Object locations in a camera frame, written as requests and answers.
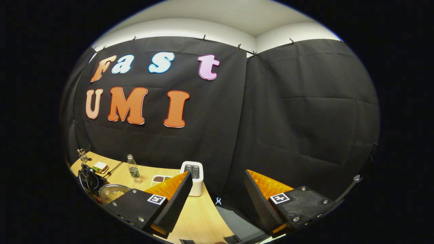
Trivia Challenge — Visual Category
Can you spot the clear plastic water bottle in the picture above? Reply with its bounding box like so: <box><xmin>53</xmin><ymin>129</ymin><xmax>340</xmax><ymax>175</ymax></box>
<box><xmin>127</xmin><ymin>154</ymin><xmax>142</xmax><ymax>183</ymax></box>

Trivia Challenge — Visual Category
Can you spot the steel pot with black handles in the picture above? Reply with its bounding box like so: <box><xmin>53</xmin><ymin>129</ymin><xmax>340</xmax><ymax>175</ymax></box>
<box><xmin>98</xmin><ymin>184</ymin><xmax>132</xmax><ymax>204</ymax></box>

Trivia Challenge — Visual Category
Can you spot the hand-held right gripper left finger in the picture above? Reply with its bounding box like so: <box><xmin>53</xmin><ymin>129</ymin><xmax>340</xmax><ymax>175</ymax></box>
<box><xmin>105</xmin><ymin>170</ymin><xmax>194</xmax><ymax>239</ymax></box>

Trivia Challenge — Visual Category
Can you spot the white toaster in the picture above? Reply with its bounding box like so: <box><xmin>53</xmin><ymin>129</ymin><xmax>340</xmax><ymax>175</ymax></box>
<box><xmin>180</xmin><ymin>161</ymin><xmax>204</xmax><ymax>197</ymax></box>

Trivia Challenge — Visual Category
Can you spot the black induction cooktop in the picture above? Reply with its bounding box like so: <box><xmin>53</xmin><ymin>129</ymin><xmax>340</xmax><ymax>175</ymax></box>
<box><xmin>78</xmin><ymin>164</ymin><xmax>107</xmax><ymax>197</ymax></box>

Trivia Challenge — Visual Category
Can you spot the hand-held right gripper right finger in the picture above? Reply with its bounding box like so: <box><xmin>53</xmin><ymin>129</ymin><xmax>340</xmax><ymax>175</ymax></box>
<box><xmin>244</xmin><ymin>169</ymin><xmax>339</xmax><ymax>238</ymax></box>

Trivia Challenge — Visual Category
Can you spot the white divided plate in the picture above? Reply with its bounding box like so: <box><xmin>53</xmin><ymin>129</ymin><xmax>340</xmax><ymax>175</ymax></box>
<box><xmin>151</xmin><ymin>175</ymin><xmax>174</xmax><ymax>187</ymax></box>

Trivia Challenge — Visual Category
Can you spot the black power cable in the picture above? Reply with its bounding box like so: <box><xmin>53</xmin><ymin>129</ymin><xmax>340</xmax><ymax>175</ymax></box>
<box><xmin>103</xmin><ymin>162</ymin><xmax>124</xmax><ymax>178</ymax></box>

